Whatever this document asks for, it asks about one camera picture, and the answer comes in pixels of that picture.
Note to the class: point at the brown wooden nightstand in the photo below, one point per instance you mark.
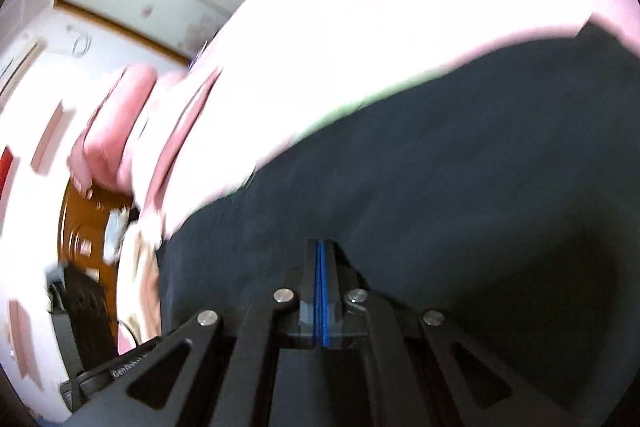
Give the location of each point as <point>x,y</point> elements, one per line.
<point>80,217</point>

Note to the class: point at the dark object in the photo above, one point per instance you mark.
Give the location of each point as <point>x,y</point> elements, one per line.
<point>85,307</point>

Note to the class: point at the pink pillow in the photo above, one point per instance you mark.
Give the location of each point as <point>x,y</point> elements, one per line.
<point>115,122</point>

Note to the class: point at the green and black jacket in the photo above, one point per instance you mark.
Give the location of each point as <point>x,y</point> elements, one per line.
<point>450,157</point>

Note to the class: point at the beige cloth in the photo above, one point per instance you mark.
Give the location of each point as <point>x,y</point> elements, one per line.
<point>145,277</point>

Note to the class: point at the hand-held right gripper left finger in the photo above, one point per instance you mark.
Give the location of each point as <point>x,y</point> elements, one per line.
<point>311,292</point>

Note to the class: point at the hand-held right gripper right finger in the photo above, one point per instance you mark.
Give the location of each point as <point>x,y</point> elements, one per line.
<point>331,292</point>

